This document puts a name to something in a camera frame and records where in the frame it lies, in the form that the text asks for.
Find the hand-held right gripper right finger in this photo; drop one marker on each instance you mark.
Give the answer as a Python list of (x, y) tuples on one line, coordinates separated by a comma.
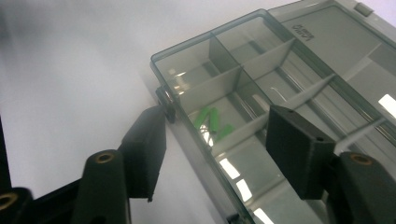
[(299, 155)]

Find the white paper mat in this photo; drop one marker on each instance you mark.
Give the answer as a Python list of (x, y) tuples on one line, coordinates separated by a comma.
[(77, 77)]

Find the transparent grey compartment box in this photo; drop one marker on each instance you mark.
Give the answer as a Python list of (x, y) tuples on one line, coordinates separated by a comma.
[(264, 62)]

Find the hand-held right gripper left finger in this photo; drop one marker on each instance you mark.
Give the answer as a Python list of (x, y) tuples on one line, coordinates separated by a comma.
[(146, 155)]

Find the green connector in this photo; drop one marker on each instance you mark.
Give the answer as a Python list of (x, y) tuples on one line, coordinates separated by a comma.
[(214, 119)]

